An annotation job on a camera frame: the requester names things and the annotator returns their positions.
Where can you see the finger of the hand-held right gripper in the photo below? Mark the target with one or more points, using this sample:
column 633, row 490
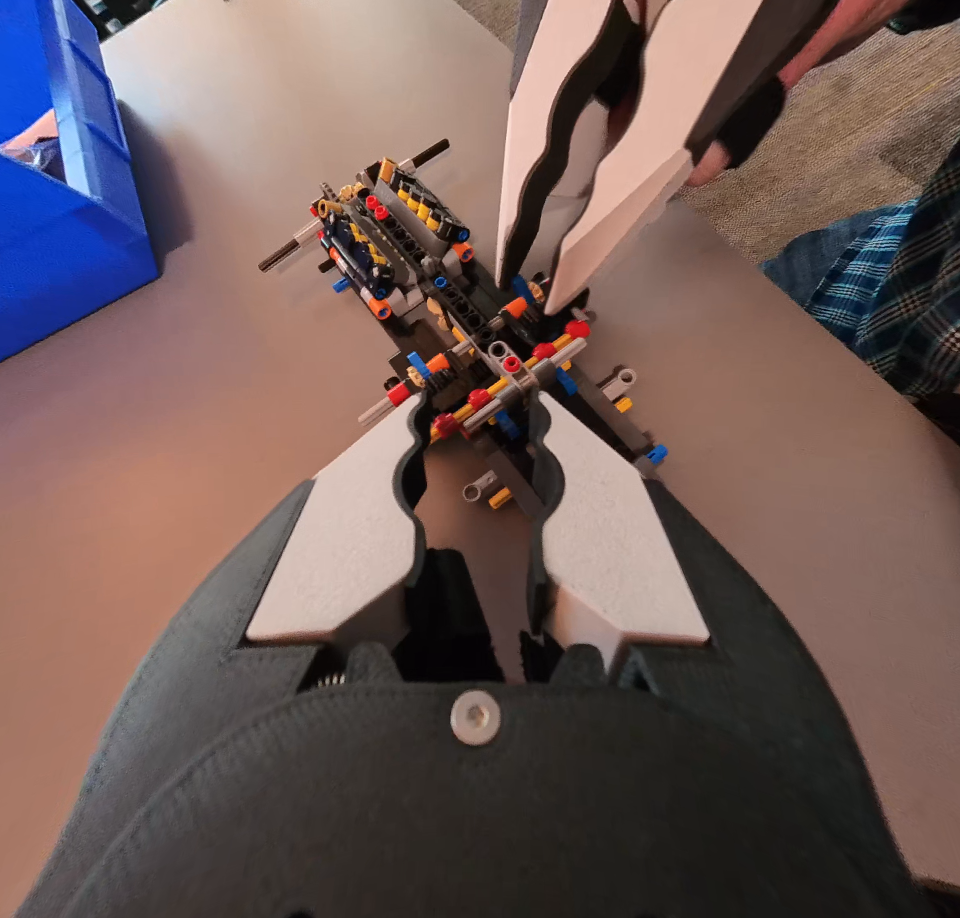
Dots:
column 551, row 92
column 675, row 92

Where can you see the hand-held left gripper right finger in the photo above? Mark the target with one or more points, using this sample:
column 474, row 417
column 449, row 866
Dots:
column 622, row 558

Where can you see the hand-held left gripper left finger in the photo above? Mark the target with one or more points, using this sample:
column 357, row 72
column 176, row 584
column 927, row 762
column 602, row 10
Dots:
column 337, row 558

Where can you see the black lego technic chassis model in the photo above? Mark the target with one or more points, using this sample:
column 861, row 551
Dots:
column 450, row 303

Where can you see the person's right hand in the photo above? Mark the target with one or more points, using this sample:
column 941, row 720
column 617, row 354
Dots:
column 847, row 10

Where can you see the blue jeans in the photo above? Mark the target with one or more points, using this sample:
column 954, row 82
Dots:
column 802, row 257

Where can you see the blue plaid shirt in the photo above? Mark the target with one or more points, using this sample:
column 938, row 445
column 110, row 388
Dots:
column 900, row 310

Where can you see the blue storage bin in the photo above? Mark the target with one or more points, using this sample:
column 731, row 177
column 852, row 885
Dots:
column 75, row 257

